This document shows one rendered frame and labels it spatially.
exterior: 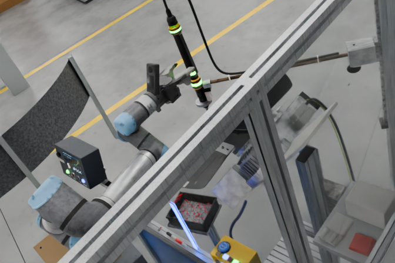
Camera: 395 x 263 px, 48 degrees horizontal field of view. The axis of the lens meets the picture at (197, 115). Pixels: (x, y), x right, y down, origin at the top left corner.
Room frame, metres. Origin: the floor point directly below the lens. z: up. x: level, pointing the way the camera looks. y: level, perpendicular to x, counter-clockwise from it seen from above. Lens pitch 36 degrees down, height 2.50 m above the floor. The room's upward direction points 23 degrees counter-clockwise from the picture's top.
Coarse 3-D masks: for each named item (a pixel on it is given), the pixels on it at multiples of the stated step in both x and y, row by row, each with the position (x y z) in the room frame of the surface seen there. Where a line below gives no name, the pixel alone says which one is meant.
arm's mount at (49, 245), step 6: (42, 240) 1.36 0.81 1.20; (48, 240) 1.36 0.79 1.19; (54, 240) 1.36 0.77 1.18; (36, 246) 1.34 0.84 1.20; (42, 246) 1.34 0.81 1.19; (48, 246) 1.34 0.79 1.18; (54, 246) 1.34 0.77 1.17; (60, 246) 1.34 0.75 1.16; (42, 252) 1.32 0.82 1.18; (48, 252) 1.32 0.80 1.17; (54, 252) 1.32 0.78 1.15; (60, 252) 1.31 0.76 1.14; (66, 252) 1.31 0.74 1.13; (42, 258) 1.30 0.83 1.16; (48, 258) 1.30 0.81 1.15; (54, 258) 1.30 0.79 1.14; (60, 258) 1.30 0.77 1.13
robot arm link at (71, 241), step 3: (66, 237) 1.22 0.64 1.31; (69, 237) 1.22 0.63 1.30; (72, 237) 1.20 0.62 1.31; (75, 237) 1.20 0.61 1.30; (63, 240) 1.22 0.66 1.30; (66, 240) 1.21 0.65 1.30; (69, 240) 1.20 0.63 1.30; (72, 240) 1.19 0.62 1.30; (75, 240) 1.19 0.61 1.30; (78, 240) 1.19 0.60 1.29; (63, 243) 1.22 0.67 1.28; (66, 243) 1.21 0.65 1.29; (69, 243) 1.19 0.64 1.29; (72, 243) 1.19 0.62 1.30; (75, 243) 1.19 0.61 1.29; (66, 246) 1.21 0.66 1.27; (69, 246) 1.19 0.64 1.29; (72, 246) 1.18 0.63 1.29; (69, 249) 1.21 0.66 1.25
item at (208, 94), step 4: (204, 80) 1.49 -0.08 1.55; (208, 80) 1.47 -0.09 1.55; (204, 84) 1.46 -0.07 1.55; (208, 84) 1.46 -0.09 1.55; (204, 88) 1.46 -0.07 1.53; (208, 88) 1.46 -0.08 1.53; (204, 92) 1.46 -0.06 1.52; (208, 92) 1.46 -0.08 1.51; (208, 96) 1.46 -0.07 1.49; (196, 100) 1.50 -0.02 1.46; (208, 100) 1.46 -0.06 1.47; (196, 104) 1.48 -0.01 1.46; (200, 104) 1.46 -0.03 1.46; (204, 104) 1.45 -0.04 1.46; (208, 104) 1.45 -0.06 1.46
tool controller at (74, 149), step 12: (60, 144) 1.92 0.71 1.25; (72, 144) 1.89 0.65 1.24; (84, 144) 1.86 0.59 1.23; (60, 156) 1.89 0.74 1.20; (72, 156) 1.79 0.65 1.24; (84, 156) 1.74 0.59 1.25; (96, 156) 1.77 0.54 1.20; (72, 168) 1.81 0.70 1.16; (84, 168) 1.72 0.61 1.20; (96, 168) 1.75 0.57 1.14; (96, 180) 1.73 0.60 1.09
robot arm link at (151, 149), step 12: (144, 144) 1.28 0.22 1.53; (156, 144) 1.27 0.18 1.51; (144, 156) 1.22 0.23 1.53; (156, 156) 1.23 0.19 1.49; (132, 168) 1.17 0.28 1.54; (144, 168) 1.17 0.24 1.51; (120, 180) 1.12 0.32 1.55; (132, 180) 1.12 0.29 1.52; (108, 192) 1.08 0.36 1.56; (120, 192) 1.08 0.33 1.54; (84, 204) 1.01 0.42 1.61; (96, 204) 1.02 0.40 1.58; (108, 204) 1.02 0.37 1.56; (84, 216) 0.98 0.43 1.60; (96, 216) 0.98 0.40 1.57; (72, 228) 0.96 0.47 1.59; (84, 228) 0.96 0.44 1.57
